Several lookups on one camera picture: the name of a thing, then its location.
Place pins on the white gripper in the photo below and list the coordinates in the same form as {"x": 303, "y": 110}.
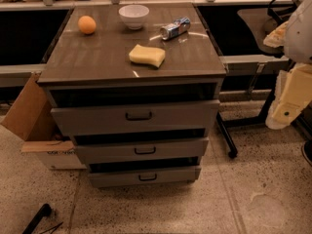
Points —
{"x": 300, "y": 36}

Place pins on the grey top drawer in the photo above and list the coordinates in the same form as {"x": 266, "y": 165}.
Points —
{"x": 123, "y": 119}

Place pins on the grey drawer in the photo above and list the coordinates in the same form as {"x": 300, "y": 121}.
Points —
{"x": 138, "y": 177}
{"x": 123, "y": 119}
{"x": 141, "y": 151}

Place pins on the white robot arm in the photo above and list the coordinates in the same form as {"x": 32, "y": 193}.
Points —
{"x": 298, "y": 40}

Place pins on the grey drawer cabinet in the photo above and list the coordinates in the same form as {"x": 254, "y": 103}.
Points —
{"x": 90, "y": 70}

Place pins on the grey bottom drawer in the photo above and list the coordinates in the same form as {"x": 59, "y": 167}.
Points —
{"x": 138, "y": 177}

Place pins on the grey middle drawer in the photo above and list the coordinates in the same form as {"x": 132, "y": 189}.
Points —
{"x": 141, "y": 151}

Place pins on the black office chair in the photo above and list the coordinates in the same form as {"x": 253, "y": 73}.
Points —
{"x": 255, "y": 19}

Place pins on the black headset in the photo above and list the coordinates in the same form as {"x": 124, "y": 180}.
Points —
{"x": 278, "y": 14}

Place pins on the black table leg with caster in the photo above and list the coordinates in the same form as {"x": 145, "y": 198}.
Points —
{"x": 259, "y": 119}

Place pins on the yellow sponge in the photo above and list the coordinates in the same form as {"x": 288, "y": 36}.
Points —
{"x": 147, "y": 55}

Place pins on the white bowl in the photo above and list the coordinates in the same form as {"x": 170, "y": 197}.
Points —
{"x": 134, "y": 16}

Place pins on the orange fruit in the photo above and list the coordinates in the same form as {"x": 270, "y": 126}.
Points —
{"x": 87, "y": 25}

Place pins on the brown cardboard box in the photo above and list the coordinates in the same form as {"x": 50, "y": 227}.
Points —
{"x": 30, "y": 119}

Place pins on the black tool on floor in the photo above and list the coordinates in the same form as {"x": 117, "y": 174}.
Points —
{"x": 44, "y": 211}

